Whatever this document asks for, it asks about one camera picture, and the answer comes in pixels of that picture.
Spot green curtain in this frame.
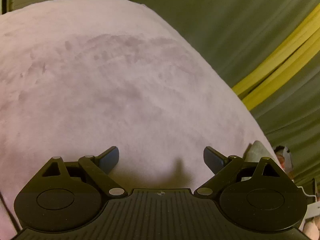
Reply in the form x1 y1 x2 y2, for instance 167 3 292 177
120 0 320 195

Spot white cable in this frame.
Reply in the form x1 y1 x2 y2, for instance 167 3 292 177
297 185 316 197

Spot pink plush blanket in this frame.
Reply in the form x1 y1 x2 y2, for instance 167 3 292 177
0 0 282 240

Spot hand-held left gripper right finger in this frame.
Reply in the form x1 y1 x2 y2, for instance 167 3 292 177
194 146 288 198

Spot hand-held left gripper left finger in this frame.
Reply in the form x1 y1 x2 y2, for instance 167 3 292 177
37 146 128 198

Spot grey sweatpants with white drawstring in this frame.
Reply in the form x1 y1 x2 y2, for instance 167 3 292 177
244 140 268 180

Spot white box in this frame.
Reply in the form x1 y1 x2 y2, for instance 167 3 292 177
306 200 320 219

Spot yellow curtain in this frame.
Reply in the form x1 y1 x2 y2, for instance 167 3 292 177
232 7 320 111

